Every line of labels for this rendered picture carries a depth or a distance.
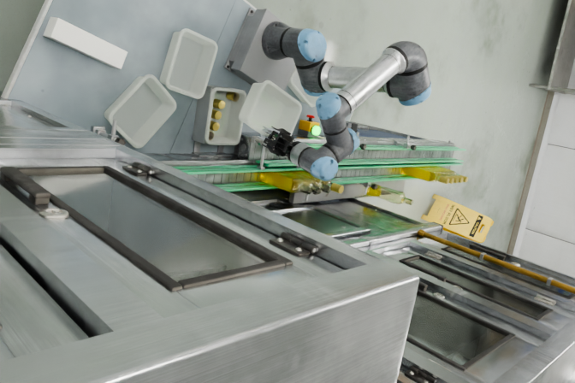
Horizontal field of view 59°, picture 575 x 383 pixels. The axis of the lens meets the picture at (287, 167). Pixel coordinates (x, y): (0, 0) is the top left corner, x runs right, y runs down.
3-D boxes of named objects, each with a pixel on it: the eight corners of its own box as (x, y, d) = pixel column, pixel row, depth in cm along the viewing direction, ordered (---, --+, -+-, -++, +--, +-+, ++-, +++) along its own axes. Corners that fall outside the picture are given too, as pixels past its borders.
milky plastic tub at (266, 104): (249, 74, 179) (266, 77, 173) (287, 102, 195) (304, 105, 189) (229, 120, 177) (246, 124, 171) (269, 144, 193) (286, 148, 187)
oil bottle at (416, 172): (400, 173, 296) (444, 186, 277) (402, 163, 295) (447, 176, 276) (405, 173, 300) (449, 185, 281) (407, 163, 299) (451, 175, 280)
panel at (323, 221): (121, 232, 164) (181, 273, 142) (122, 223, 164) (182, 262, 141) (308, 210, 229) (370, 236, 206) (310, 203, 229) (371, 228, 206)
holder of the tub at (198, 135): (190, 153, 204) (201, 157, 199) (199, 84, 199) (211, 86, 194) (223, 153, 216) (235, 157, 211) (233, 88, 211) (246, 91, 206)
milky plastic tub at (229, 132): (192, 140, 203) (204, 144, 197) (199, 83, 199) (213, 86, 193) (226, 141, 215) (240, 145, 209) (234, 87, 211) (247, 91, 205)
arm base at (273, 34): (269, 14, 201) (287, 16, 195) (293, 30, 213) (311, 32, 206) (257, 51, 202) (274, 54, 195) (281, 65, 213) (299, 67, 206)
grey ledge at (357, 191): (278, 197, 242) (295, 205, 235) (281, 179, 241) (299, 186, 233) (389, 188, 310) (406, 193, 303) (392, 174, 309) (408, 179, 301)
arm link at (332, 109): (429, 26, 166) (331, 109, 146) (434, 56, 173) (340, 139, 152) (400, 24, 174) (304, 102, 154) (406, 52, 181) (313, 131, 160)
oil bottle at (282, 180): (258, 180, 217) (294, 194, 202) (261, 167, 216) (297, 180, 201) (268, 179, 221) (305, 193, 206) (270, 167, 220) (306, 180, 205)
